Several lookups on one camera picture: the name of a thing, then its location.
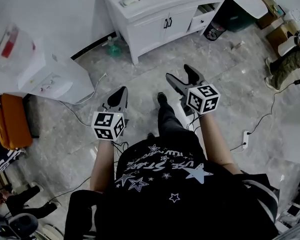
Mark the person's left forearm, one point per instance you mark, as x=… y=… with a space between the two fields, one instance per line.
x=102 y=166

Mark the person's black trousers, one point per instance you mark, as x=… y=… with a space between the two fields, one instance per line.
x=168 y=121

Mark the white soap dish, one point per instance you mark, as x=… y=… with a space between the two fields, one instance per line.
x=121 y=2

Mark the brown cardboard box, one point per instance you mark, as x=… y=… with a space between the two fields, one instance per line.
x=267 y=11
x=277 y=35

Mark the person's black star-print shirt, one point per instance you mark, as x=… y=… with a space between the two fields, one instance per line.
x=165 y=209

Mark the person's right forearm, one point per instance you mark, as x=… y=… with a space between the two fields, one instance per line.
x=215 y=139

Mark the black and white striped cloth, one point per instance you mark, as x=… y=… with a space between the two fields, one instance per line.
x=2 y=156

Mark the white vanity cabinet with sink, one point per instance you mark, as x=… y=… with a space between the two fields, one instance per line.
x=165 y=4

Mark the green plastic bottle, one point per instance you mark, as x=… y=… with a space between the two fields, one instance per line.
x=113 y=49

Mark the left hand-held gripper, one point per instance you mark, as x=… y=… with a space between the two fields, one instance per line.
x=102 y=124

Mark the dark green bin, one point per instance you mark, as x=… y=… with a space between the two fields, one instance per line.
x=240 y=21

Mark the small brown floor scrap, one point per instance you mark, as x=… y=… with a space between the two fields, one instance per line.
x=237 y=45

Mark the black trash bin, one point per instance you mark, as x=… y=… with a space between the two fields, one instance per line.
x=213 y=31

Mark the black power adapter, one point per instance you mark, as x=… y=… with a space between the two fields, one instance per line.
x=297 y=81

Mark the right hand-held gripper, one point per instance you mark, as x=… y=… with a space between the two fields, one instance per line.
x=202 y=99

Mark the white glossy fixture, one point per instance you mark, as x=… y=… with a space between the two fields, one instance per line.
x=297 y=134

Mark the white cabinet drawer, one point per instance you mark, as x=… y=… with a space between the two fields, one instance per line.
x=201 y=19

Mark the grey office chair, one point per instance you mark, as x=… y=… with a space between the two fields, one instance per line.
x=22 y=224

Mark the white power strip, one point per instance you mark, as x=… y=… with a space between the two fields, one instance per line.
x=245 y=139

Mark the person's black shoe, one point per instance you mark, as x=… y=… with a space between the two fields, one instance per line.
x=150 y=136
x=162 y=99

